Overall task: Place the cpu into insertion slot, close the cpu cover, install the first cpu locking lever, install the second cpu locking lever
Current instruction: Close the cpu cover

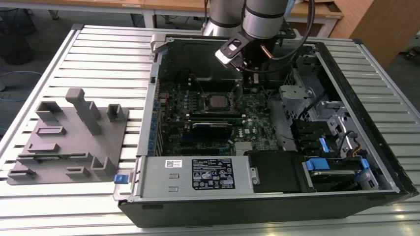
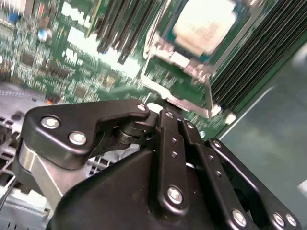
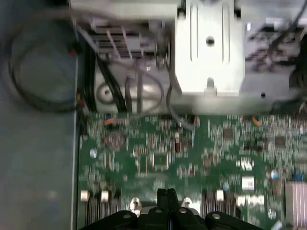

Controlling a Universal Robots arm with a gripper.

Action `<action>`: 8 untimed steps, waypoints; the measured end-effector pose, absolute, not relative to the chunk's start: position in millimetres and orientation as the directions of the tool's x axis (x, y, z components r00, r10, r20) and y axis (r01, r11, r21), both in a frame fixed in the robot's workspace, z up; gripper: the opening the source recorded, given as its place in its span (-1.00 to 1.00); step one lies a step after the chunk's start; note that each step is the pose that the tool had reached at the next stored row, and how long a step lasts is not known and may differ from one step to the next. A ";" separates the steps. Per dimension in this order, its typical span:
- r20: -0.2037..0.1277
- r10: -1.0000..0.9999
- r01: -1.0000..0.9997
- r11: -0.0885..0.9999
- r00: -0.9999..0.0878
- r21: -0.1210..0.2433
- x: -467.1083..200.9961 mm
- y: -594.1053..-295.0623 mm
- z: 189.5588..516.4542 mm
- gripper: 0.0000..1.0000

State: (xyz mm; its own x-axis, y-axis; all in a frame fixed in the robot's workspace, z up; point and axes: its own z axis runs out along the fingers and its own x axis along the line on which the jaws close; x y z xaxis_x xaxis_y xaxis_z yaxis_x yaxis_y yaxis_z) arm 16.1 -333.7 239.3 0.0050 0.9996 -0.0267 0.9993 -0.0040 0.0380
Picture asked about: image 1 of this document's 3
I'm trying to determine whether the metal socket cover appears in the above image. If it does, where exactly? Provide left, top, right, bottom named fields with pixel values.
left=230, top=82, right=242, bottom=99

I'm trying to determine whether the thin wire locking lever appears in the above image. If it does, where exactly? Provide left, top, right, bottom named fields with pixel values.
left=193, top=73, right=207, bottom=96

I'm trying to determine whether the silver CPU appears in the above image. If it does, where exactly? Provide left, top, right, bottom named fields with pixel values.
left=207, top=94, right=229, bottom=108

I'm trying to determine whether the CPU socket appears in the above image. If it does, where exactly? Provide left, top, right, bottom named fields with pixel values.
left=199, top=92, right=242, bottom=114

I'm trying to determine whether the black RAM slot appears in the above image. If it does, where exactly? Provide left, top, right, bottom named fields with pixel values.
left=187, top=117, right=246, bottom=124
left=187, top=112, right=246, bottom=118

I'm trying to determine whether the silver metal drive cage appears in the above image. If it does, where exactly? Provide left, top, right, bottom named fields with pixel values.
left=278, top=54, right=370, bottom=158

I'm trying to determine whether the green motherboard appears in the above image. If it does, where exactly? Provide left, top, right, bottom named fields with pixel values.
left=157, top=82, right=286, bottom=157

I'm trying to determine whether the black graphics card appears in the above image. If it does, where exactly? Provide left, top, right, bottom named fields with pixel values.
left=190, top=121, right=234, bottom=141

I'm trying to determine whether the wooden cabinet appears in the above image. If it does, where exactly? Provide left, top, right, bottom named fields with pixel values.
left=329, top=0, right=420, bottom=72

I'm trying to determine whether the blue disk carrier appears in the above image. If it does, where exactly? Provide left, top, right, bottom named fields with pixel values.
left=302, top=158, right=329, bottom=171

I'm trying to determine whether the black power supply label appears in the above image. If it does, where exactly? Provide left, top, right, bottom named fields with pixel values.
left=191, top=158, right=234, bottom=190

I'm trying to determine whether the silver hard disk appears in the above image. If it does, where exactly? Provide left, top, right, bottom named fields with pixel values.
left=309, top=169, right=357, bottom=177

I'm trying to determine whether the grey metal power supply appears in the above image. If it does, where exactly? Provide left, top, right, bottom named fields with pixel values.
left=130, top=154, right=259, bottom=197

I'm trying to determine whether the black PC case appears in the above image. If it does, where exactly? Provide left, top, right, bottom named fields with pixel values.
left=111, top=33, right=420, bottom=228

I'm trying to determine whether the grey parts rack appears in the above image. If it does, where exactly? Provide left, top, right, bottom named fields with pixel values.
left=5, top=88, right=130, bottom=185

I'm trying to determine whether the green RAM stick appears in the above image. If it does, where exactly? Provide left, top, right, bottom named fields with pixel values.
left=31, top=154, right=66, bottom=163

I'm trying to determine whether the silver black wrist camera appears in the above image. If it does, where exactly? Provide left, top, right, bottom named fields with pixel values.
left=214, top=36, right=250, bottom=72

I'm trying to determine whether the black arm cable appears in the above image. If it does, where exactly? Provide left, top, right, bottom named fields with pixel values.
left=242, top=0, right=315, bottom=73

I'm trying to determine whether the black drive cable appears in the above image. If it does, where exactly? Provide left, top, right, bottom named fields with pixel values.
left=295, top=88, right=327, bottom=121

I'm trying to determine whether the wooden desk white frame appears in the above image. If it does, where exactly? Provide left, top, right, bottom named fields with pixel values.
left=143, top=0, right=343, bottom=37
left=0, top=0, right=146, bottom=20

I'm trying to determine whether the grey plastic case handle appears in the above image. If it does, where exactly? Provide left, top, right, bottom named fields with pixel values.
left=149, top=33, right=166, bottom=54

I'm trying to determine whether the orange yellow wire bundle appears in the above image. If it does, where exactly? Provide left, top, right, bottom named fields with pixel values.
left=346, top=145, right=365, bottom=158

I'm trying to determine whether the blue floor cable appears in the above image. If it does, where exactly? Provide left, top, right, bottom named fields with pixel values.
left=0, top=70, right=42, bottom=104

